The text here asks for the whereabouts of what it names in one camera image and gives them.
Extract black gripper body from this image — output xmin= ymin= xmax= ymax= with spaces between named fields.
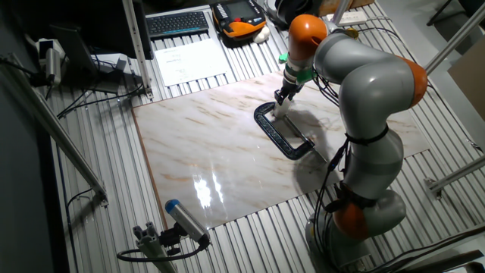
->
xmin=275 ymin=78 xmax=305 ymax=100

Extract black metal C-clamp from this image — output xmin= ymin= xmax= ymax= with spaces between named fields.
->
xmin=253 ymin=101 xmax=329 ymax=164

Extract black round spool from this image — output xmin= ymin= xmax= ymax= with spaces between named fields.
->
xmin=264 ymin=0 xmax=324 ymax=30

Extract marble pattern board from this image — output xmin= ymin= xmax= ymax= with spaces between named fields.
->
xmin=132 ymin=70 xmax=431 ymax=231

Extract orange and black teach pendant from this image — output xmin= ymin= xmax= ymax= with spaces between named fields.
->
xmin=211 ymin=0 xmax=268 ymax=39

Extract white power strip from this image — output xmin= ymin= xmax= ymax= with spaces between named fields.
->
xmin=325 ymin=10 xmax=368 ymax=28

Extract brown cardboard box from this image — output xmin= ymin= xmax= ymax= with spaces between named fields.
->
xmin=318 ymin=0 xmax=374 ymax=17

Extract printed white paper sheet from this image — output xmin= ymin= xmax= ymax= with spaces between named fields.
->
xmin=154 ymin=37 xmax=230 ymax=88

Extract black keyboard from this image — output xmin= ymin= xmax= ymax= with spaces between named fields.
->
xmin=145 ymin=11 xmax=210 ymax=40

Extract upright aluminium profile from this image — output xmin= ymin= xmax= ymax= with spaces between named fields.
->
xmin=121 ymin=0 xmax=155 ymax=101

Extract brown cardboard panel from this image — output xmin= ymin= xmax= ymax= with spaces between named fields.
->
xmin=447 ymin=45 xmax=485 ymax=123

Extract short aluminium profile stand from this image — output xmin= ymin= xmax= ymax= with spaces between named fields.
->
xmin=132 ymin=221 xmax=177 ymax=273

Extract black tablet stand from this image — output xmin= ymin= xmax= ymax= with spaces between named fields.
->
xmin=48 ymin=24 xmax=100 ymax=77

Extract black monitor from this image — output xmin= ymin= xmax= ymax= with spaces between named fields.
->
xmin=11 ymin=0 xmax=155 ymax=61

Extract long diagonal aluminium beam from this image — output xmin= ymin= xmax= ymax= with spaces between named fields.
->
xmin=0 ymin=52 xmax=109 ymax=208

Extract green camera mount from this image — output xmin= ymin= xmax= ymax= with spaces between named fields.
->
xmin=278 ymin=52 xmax=318 ymax=85

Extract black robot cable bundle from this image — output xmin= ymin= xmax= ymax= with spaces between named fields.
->
xmin=312 ymin=70 xmax=359 ymax=273

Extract aluminium post by power strip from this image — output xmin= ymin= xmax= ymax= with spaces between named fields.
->
xmin=328 ymin=0 xmax=354 ymax=28

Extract silver camera with blue cap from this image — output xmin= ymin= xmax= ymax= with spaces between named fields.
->
xmin=164 ymin=199 xmax=211 ymax=246

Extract tall aluminium post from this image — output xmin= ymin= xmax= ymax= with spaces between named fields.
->
xmin=424 ymin=2 xmax=485 ymax=74

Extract black table cables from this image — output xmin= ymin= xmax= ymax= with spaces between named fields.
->
xmin=56 ymin=82 xmax=146 ymax=119

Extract low aluminium beam with bracket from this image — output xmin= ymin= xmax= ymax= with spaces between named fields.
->
xmin=423 ymin=155 xmax=485 ymax=201

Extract black camera cable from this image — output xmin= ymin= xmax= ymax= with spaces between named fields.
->
xmin=116 ymin=242 xmax=210 ymax=264

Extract silver camera on bracket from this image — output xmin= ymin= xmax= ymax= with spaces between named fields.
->
xmin=36 ymin=37 xmax=64 ymax=86

